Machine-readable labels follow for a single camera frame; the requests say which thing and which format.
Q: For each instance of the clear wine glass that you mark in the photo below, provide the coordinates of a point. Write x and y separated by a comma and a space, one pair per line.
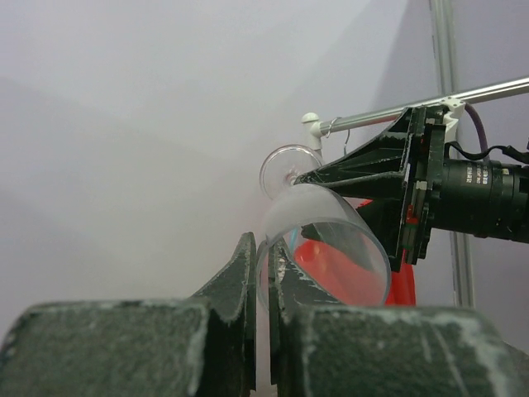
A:
294, 206

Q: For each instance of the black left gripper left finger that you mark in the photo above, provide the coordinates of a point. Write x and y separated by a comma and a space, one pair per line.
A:
203, 345

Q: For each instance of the red cloth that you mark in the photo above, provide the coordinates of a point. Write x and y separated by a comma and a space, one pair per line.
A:
347, 281

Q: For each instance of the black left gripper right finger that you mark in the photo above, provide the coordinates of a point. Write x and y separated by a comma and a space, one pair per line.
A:
320, 347

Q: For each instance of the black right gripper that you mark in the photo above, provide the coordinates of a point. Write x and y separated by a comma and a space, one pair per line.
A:
410, 152

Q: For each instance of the silver metal pole frame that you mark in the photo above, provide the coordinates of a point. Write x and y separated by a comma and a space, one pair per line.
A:
413, 111

